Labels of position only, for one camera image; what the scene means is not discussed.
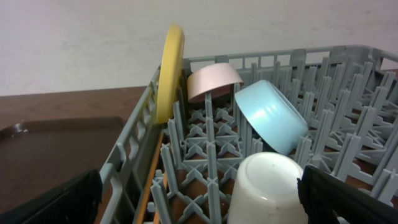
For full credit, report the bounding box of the light blue bowl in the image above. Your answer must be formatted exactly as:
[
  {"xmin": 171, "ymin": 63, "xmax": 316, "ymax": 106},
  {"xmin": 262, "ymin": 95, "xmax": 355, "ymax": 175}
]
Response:
[{"xmin": 234, "ymin": 80, "xmax": 308, "ymax": 156}]

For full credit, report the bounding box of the dark brown serving tray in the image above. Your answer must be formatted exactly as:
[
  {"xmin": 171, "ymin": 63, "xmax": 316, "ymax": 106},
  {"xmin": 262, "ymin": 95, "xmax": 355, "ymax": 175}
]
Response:
[{"xmin": 1, "ymin": 117, "xmax": 125, "ymax": 212}]

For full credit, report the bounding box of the small white green cup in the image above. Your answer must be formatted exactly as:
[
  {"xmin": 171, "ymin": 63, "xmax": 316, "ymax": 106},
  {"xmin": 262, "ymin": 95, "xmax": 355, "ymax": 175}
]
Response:
[{"xmin": 227, "ymin": 152, "xmax": 308, "ymax": 224}]

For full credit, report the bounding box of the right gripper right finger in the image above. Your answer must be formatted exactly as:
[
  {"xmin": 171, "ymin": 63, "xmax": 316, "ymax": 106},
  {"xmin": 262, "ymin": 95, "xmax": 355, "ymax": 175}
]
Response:
[{"xmin": 297, "ymin": 165, "xmax": 397, "ymax": 224}]

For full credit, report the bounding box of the pink white shallow bowl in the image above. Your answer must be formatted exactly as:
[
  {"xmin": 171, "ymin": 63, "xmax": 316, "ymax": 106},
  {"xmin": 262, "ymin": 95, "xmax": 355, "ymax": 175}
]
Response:
[{"xmin": 187, "ymin": 63, "xmax": 244, "ymax": 103}]

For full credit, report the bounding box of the yellow round plate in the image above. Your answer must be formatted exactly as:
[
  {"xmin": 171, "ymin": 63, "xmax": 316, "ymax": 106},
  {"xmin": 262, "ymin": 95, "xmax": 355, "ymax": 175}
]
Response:
[{"xmin": 157, "ymin": 24, "xmax": 185, "ymax": 124}]

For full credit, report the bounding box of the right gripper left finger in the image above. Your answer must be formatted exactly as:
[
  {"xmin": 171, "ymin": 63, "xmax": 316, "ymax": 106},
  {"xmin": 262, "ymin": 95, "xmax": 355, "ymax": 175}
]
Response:
[{"xmin": 1, "ymin": 169, "xmax": 103, "ymax": 224}]

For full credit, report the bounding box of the grey dishwasher rack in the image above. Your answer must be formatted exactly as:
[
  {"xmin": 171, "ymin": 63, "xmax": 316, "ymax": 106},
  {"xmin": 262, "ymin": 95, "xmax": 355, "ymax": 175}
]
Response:
[{"xmin": 96, "ymin": 45, "xmax": 397, "ymax": 223}]

